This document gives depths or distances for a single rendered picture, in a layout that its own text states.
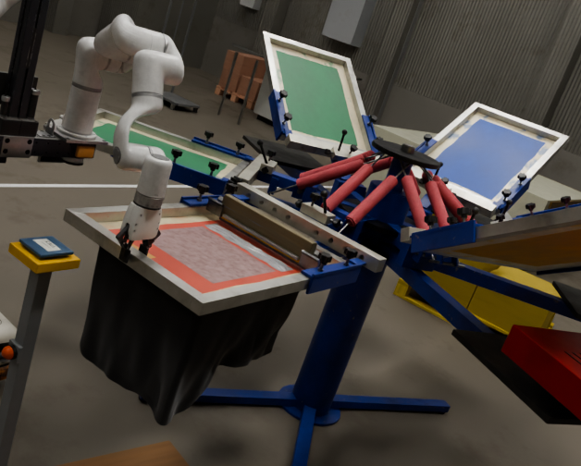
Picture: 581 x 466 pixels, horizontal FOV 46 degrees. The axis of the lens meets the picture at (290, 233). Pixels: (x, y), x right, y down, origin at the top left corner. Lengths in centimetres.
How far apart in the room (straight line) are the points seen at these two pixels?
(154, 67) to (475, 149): 240
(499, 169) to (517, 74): 701
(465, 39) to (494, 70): 70
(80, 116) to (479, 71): 914
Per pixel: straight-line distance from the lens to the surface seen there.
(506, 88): 1081
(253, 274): 209
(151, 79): 191
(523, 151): 399
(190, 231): 228
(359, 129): 384
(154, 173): 180
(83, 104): 229
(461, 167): 380
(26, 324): 197
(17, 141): 222
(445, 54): 1129
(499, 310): 507
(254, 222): 234
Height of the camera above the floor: 173
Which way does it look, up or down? 17 degrees down
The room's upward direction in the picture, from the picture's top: 19 degrees clockwise
